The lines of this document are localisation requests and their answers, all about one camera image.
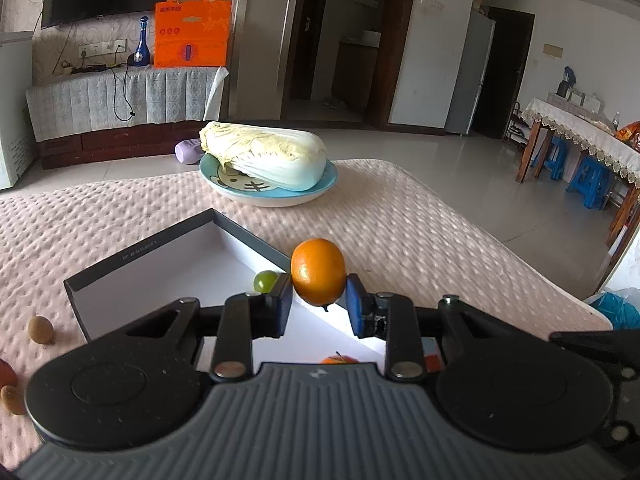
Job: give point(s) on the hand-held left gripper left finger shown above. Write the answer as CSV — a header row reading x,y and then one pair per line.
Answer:
x,y
280,305

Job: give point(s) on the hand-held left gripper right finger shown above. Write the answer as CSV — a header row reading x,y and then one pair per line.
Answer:
x,y
356,305

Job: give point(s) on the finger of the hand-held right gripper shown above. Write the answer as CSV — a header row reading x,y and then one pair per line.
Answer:
x,y
595,347

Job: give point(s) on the small green plum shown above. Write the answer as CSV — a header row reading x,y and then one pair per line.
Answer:
x,y
265,281

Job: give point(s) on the smooth orange citrus fruit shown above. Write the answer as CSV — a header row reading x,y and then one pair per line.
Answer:
x,y
317,270

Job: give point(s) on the orange persimmon with calyx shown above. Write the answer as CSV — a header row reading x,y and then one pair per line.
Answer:
x,y
340,359

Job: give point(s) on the dark grey cardboard box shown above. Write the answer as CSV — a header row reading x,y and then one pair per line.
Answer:
x,y
200,260

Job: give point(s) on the small brown fruit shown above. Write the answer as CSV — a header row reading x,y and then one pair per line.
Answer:
x,y
12,400
41,330

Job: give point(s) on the red pomegranate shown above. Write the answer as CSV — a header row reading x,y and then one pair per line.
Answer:
x,y
6,372

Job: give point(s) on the blue plastic bag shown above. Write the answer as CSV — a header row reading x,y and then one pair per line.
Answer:
x,y
620,310

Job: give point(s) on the light blue cartoon plate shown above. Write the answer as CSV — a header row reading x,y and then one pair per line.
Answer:
x,y
260,198

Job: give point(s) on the pink dimpled blanket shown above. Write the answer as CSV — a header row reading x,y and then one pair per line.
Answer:
x,y
425,220

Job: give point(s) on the napa cabbage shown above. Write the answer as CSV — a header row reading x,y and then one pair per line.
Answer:
x,y
265,155

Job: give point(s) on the blue plastic stool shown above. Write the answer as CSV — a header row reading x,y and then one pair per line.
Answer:
x,y
550,157
590,182

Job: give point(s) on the purple plastic container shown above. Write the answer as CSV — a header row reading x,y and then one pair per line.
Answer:
x,y
187,152

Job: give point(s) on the pair of light shoes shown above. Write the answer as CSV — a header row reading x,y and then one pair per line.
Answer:
x,y
335,103

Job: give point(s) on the wooden dining table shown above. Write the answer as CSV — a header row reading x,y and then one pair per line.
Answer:
x,y
527,155

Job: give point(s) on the orange snack bag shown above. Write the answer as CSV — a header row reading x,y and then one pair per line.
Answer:
x,y
629,135

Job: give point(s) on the lace-edged tablecloth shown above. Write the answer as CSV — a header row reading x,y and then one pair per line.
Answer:
x,y
575,125

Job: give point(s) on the clear water bottle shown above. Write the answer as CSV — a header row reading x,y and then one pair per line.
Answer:
x,y
615,122

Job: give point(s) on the metal shoe rack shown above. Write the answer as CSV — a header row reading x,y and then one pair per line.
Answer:
x,y
516,127

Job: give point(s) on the pale patterned cabinet cloth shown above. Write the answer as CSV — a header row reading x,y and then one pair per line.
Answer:
x,y
165,95

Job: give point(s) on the dark wooden television cabinet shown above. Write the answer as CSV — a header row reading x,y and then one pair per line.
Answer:
x,y
100,145

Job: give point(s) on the white boxes on table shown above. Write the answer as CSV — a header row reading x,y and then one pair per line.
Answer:
x,y
575,100

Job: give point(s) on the silver refrigerator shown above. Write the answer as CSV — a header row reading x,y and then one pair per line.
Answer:
x,y
470,75

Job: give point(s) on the blue item on table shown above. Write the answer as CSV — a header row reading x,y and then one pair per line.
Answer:
x,y
567,80

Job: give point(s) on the dark wooden door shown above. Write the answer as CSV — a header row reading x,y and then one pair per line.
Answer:
x,y
310,35

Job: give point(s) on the blue glass bottle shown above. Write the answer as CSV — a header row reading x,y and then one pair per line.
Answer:
x,y
141,55

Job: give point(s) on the orange gift box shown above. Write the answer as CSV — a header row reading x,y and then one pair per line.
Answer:
x,y
192,32

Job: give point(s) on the black power strip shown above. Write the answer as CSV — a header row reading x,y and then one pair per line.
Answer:
x,y
90,68

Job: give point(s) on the white wall sockets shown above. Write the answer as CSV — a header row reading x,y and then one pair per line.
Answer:
x,y
102,47

